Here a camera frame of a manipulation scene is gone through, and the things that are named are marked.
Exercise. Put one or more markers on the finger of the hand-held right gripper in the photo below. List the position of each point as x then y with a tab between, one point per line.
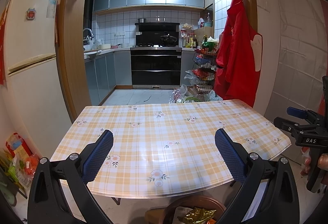
296	111
284	122

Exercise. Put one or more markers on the plastic bags heap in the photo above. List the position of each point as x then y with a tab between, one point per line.
184	90

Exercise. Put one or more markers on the white plastic jug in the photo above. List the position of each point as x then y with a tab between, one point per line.
201	23

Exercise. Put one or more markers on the cream two-door refrigerator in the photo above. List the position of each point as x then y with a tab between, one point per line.
30	34

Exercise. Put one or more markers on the white printed packaging card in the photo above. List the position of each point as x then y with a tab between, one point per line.
182	210

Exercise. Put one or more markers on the colourful bags pile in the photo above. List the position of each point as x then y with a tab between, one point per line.
20	154

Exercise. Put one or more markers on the person's right hand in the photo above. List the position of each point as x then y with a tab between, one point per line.
323	161

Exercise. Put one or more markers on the black range hood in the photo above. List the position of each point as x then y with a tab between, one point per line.
151	35

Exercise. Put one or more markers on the brown round waste bin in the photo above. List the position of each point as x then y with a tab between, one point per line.
169	213

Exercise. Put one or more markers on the grey lower kitchen cabinets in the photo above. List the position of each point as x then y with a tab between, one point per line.
102	75

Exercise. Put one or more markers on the red hanging apron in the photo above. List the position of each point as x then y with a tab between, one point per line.
235	55

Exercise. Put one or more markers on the red fridge magnet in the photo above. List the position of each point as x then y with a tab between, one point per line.
30	14

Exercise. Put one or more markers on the row of condiment bottles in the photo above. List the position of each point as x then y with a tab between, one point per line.
190	40

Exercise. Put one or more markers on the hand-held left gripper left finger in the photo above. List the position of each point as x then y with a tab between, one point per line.
98	154

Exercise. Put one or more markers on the black wok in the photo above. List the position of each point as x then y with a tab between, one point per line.
169	39

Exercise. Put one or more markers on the black built-in oven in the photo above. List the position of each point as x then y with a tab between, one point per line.
156	67

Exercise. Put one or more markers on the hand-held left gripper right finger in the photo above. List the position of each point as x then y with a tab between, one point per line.
230	154

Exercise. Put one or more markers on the red paper banner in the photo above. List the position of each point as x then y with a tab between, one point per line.
2	60

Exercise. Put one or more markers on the gold foil wrapper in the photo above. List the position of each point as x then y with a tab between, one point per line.
196	215

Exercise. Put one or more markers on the small metal pot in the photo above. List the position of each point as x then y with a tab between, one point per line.
142	20

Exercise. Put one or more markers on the brown cardboard box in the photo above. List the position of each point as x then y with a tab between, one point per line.
155	217

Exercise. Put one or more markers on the chrome kitchen faucet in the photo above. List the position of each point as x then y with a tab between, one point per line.
88	30

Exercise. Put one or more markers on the yellow checked floral tablecloth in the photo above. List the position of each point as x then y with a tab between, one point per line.
153	142

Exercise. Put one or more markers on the person's light striped clothing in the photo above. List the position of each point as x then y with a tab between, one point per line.
256	203

